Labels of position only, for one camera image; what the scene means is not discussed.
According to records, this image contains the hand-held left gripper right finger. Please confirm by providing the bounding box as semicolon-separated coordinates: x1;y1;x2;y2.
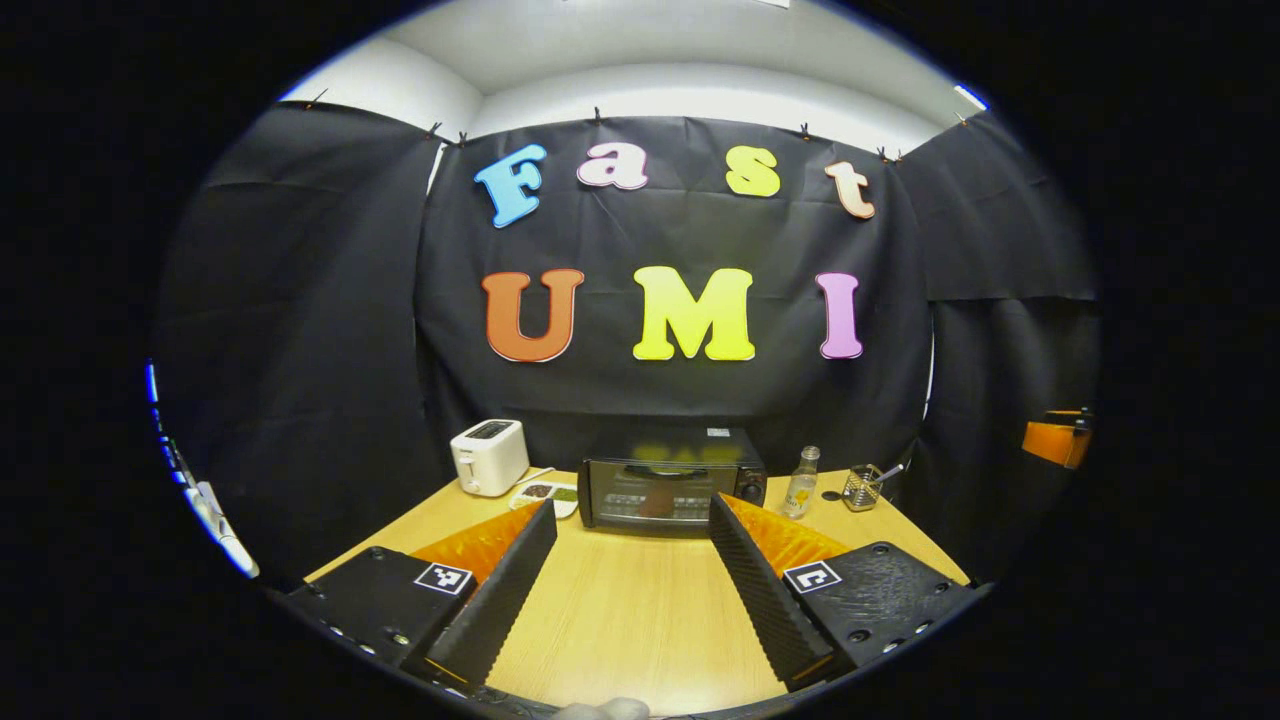
708;492;979;693

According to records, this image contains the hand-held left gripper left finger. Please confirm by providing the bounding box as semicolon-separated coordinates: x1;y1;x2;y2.
283;498;559;693

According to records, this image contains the black electric oven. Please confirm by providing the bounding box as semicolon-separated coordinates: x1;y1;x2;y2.
577;427;768;539

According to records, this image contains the white divided plate with beans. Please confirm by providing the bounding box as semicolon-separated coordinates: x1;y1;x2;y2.
508;481;581;519

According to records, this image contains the clear glass bottle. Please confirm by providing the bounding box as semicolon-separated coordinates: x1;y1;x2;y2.
782;446;821;519

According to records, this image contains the white toaster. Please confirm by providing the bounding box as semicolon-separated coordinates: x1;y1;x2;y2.
450;419;531;498

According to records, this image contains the white plastic device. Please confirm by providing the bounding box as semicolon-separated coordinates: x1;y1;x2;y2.
145;360;261;581

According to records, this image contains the black backdrop cloth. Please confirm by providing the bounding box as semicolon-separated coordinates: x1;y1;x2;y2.
150;100;1103;591

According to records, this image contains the wire mesh cup holder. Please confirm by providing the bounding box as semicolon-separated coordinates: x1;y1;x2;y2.
842;465;883;512

